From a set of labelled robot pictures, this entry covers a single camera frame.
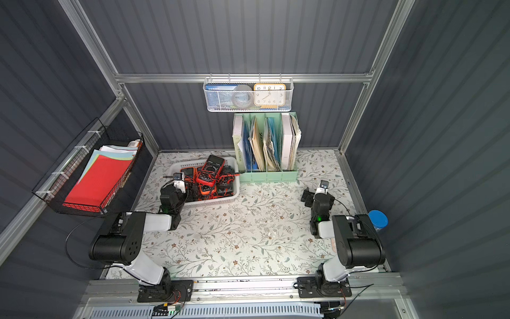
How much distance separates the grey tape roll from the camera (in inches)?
34.5

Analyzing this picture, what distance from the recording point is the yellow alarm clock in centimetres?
88

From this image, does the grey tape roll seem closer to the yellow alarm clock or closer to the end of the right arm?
the yellow alarm clock

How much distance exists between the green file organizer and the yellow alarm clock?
0.11 meters

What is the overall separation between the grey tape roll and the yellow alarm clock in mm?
22

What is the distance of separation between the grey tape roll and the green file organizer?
0.10 m

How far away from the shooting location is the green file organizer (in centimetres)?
95
